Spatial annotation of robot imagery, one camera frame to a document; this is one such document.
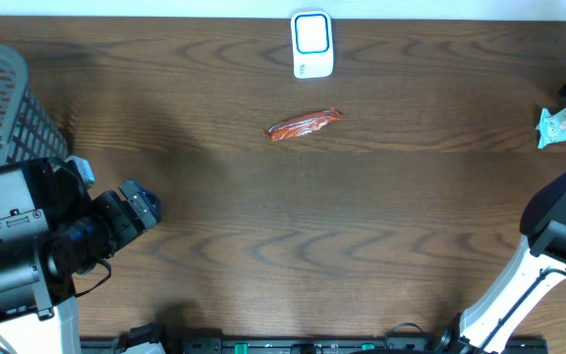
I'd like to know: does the orange snack bar wrapper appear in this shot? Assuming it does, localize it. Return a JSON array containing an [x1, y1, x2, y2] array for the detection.
[[264, 107, 344, 142]]

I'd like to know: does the green wet wipes packet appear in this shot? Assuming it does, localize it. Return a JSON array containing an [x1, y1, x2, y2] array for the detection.
[[536, 108, 566, 148]]

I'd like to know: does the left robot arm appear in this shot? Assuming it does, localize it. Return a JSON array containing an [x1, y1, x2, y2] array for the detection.
[[0, 156, 161, 353]]

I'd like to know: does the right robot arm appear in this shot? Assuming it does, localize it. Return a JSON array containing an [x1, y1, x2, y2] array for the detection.
[[434, 84, 566, 353]]

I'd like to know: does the grey plastic basket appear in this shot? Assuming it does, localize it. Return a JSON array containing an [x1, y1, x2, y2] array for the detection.
[[0, 44, 69, 165]]

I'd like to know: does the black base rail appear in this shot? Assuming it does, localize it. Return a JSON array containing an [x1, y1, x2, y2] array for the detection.
[[80, 324, 549, 354]]

